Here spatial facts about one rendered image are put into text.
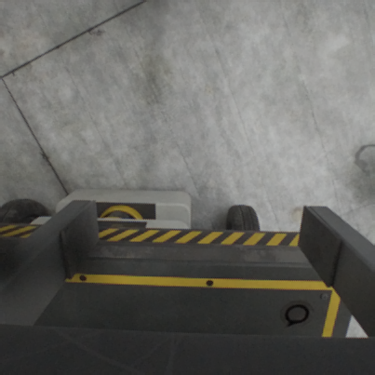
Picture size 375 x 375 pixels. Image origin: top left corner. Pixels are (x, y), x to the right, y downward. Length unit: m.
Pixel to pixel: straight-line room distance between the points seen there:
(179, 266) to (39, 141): 0.48
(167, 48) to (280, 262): 0.46
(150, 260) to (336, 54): 0.54
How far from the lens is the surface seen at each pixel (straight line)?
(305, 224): 0.17
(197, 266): 0.34
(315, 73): 0.66
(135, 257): 0.34
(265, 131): 0.63
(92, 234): 0.16
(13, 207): 0.65
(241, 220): 0.53
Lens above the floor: 0.61
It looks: 72 degrees down
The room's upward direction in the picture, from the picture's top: 174 degrees counter-clockwise
